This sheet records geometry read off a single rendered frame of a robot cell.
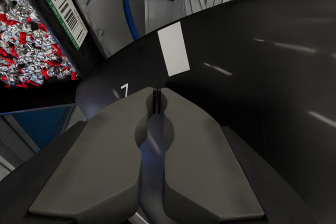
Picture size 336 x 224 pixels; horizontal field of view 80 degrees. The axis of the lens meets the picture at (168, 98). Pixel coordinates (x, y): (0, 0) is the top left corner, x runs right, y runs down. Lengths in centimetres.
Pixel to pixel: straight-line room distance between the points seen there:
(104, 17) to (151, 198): 111
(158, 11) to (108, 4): 27
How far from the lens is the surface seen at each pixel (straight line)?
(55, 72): 29
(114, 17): 121
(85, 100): 20
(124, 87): 16
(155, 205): 19
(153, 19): 109
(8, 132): 57
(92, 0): 51
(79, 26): 28
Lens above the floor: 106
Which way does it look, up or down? 42 degrees down
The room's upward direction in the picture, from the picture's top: 180 degrees clockwise
